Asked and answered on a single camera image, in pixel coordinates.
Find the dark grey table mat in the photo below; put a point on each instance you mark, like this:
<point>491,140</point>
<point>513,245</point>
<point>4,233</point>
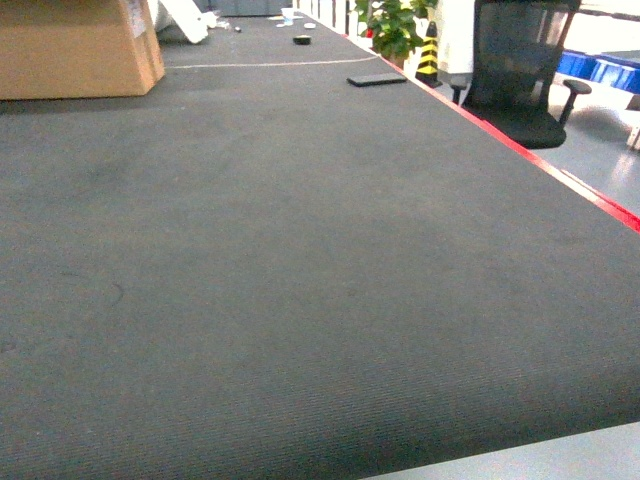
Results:
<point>259,271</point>

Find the black office chair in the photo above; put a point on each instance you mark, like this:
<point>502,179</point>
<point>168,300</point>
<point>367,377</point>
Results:
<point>517,48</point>

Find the black smartphone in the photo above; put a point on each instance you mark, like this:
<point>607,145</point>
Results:
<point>376,80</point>

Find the green potted plant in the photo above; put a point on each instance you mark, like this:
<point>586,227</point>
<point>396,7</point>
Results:
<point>391,26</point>

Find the cardboard box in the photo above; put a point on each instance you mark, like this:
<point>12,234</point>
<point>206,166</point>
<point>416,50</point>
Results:
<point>78,49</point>

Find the yellow black striped bollard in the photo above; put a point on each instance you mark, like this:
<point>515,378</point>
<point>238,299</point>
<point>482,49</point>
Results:
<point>427,70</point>

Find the black tape roll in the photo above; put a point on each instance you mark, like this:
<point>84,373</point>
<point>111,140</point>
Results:
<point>302,40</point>

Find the white foam piece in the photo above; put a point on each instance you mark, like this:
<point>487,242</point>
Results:
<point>186,15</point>

